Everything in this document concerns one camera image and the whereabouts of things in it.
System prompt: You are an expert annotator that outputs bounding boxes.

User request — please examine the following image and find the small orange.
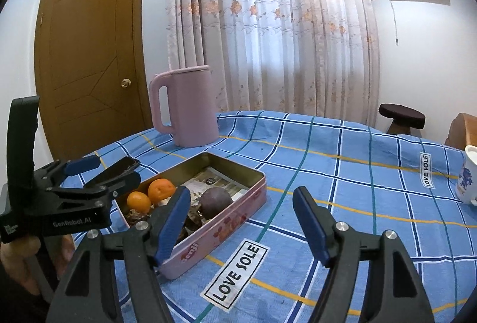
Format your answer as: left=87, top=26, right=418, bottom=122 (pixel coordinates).
left=148, top=178, right=176, bottom=205
left=127, top=192, right=152, bottom=214

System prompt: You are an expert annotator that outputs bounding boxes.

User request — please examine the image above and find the brown wooden chair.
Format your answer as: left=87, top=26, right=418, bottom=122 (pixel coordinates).
left=445, top=113, right=477, bottom=150

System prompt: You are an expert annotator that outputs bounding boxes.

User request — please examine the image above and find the white mug with blue print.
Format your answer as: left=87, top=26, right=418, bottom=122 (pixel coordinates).
left=455, top=145, right=477, bottom=205

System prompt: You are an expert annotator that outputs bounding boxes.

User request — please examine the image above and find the person's left hand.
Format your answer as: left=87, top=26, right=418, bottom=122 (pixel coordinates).
left=0, top=234, right=75, bottom=290

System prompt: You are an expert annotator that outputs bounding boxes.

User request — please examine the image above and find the pink electric kettle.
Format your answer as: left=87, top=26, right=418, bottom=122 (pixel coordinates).
left=149, top=65, right=219, bottom=148

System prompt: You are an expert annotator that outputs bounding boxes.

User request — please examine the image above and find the wooden door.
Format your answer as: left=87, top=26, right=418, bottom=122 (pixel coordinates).
left=34, top=0, right=144, bottom=160

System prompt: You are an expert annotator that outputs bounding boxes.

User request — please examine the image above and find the dark purple passion fruit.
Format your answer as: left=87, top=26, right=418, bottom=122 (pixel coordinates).
left=200, top=187, right=232, bottom=221

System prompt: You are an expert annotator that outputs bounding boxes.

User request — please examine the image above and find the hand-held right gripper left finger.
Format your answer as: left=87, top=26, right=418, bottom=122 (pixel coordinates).
left=45, top=186, right=192, bottom=323

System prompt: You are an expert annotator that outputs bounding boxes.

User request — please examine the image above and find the printed paper packet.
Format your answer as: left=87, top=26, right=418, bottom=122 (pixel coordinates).
left=182, top=167, right=248, bottom=202

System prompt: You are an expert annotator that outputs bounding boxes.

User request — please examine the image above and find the blue checkered tablecloth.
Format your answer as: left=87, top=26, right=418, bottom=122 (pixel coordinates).
left=60, top=109, right=477, bottom=323

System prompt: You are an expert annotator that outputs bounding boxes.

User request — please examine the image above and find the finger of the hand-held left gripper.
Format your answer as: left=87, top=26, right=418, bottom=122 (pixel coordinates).
left=48, top=157, right=141, bottom=205
left=33, top=155, right=102, bottom=190

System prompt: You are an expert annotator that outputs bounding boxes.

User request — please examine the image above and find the dark round stool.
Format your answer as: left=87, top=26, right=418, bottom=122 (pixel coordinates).
left=378, top=103, right=426, bottom=135

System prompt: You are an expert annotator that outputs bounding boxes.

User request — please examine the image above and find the pink tin box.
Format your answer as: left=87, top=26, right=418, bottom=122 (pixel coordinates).
left=115, top=152, right=267, bottom=279

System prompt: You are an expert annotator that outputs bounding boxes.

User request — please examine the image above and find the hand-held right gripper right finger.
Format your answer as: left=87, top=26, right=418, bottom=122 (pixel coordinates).
left=292, top=186, right=436, bottom=323

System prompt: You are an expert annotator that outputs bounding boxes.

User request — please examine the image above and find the floral sheer curtain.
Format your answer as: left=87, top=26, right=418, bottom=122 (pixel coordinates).
left=166, top=0, right=381, bottom=126

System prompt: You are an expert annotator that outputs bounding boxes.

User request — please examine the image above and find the air conditioner power cable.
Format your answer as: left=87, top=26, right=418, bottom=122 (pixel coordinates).
left=388, top=0, right=402, bottom=47

